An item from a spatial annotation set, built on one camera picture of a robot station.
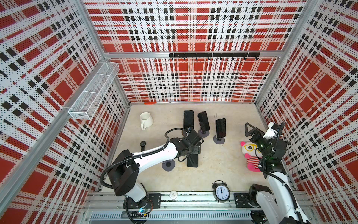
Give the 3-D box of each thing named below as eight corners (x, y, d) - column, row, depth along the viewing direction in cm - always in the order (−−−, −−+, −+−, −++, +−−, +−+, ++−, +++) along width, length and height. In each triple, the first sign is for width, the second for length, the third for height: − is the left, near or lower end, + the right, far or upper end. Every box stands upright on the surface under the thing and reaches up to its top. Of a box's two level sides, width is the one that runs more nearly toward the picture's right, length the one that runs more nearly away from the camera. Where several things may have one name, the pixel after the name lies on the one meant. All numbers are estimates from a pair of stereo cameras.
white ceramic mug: (140, 131, 106) (137, 124, 99) (143, 119, 113) (140, 112, 106) (151, 131, 106) (148, 124, 99) (153, 119, 113) (151, 112, 106)
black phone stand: (215, 142, 98) (219, 128, 85) (212, 134, 103) (215, 119, 90) (224, 140, 99) (229, 126, 86) (220, 132, 104) (225, 118, 90)
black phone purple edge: (200, 136, 103) (202, 122, 90) (196, 127, 108) (197, 112, 95) (208, 133, 104) (210, 119, 91) (203, 125, 109) (205, 110, 96)
